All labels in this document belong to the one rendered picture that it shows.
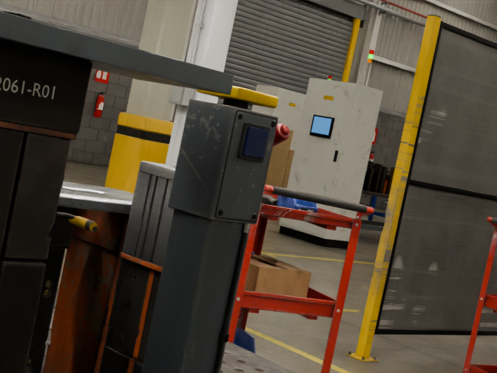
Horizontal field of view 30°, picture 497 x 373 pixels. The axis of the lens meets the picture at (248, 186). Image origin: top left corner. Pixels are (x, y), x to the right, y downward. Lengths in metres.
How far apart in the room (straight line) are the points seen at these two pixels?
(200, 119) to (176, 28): 7.41
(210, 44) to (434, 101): 1.37
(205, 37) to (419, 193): 1.57
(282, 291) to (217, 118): 2.45
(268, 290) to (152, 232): 2.19
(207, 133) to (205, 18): 4.20
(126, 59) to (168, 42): 7.53
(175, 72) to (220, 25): 4.32
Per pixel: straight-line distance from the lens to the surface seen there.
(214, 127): 0.91
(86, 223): 0.90
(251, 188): 0.93
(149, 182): 1.13
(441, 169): 5.67
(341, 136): 11.22
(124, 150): 8.26
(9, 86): 0.73
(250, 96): 0.91
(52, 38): 0.72
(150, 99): 8.22
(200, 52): 5.09
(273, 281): 3.29
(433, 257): 5.81
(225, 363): 1.73
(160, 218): 1.11
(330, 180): 11.25
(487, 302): 4.73
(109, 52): 0.75
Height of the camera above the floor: 1.11
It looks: 3 degrees down
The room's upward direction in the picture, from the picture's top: 12 degrees clockwise
